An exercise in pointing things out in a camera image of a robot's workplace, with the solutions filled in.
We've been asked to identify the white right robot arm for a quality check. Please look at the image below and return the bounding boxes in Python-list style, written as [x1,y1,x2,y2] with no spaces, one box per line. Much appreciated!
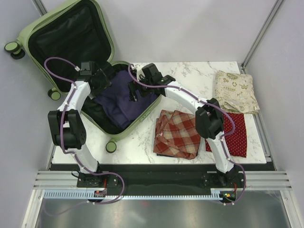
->
[128,63,238,187]

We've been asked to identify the red polka dot cloth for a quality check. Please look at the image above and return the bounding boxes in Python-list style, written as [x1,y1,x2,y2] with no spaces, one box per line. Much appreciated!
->
[204,113,248,158]

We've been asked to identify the green hard-shell suitcase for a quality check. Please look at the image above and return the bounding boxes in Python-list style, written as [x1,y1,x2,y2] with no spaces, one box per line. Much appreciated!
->
[5,0,161,153]

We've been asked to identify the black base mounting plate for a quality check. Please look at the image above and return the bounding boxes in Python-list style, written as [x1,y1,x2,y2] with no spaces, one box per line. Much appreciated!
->
[71,165,245,195]

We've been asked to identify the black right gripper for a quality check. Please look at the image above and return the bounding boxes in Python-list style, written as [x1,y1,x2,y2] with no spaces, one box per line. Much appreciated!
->
[127,76,154,102]

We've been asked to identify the cream printed garment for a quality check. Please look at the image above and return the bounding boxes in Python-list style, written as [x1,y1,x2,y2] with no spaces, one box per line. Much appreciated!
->
[213,70,260,114]

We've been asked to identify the purple garment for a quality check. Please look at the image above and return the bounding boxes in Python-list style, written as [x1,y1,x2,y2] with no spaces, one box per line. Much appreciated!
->
[94,70,158,129]

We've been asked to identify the red plaid folded shirt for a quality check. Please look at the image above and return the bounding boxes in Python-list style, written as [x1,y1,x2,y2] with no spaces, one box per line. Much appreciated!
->
[153,110,201,160]

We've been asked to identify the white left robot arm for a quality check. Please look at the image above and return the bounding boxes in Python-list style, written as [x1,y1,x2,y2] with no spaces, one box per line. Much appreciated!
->
[44,57,111,188]

